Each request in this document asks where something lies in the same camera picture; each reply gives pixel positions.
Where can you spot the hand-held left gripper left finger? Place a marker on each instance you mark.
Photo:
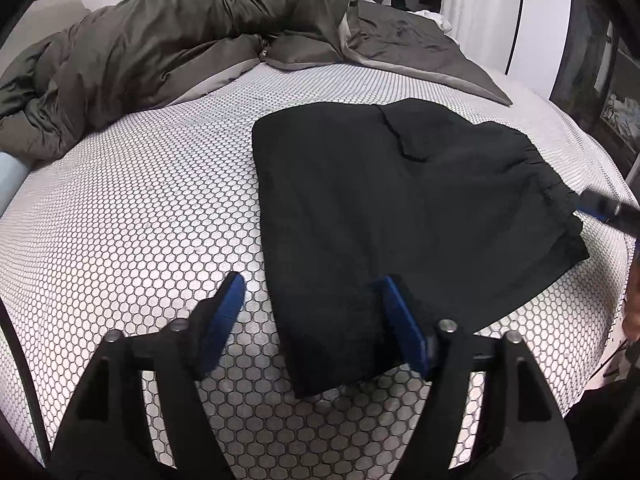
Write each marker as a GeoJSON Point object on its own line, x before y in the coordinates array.
{"type": "Point", "coordinates": [227, 320]}

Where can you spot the beige padded headboard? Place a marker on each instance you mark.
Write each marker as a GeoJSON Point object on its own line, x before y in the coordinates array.
{"type": "Point", "coordinates": [45, 25]}

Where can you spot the grey duvet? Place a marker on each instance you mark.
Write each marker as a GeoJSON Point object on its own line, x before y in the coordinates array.
{"type": "Point", "coordinates": [150, 45]}

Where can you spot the light blue pillow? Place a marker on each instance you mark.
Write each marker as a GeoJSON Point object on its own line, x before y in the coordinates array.
{"type": "Point", "coordinates": [10, 180]}

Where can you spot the white cloth heap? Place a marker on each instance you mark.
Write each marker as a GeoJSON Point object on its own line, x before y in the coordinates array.
{"type": "Point", "coordinates": [622, 110]}

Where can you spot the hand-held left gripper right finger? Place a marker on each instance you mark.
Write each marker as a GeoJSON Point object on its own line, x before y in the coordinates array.
{"type": "Point", "coordinates": [405, 325]}

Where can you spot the honeycomb patterned bed mattress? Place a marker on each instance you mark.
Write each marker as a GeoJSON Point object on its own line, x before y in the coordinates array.
{"type": "Point", "coordinates": [150, 220]}

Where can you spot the person's right forearm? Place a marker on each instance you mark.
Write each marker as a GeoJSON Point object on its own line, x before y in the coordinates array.
{"type": "Point", "coordinates": [632, 310]}

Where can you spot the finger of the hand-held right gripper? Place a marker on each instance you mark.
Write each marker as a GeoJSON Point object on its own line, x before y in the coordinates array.
{"type": "Point", "coordinates": [595, 205]}

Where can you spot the glass door wardrobe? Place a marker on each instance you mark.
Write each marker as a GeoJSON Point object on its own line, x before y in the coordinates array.
{"type": "Point", "coordinates": [585, 60]}

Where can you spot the black pants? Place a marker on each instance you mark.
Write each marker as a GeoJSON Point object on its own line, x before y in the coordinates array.
{"type": "Point", "coordinates": [375, 185]}

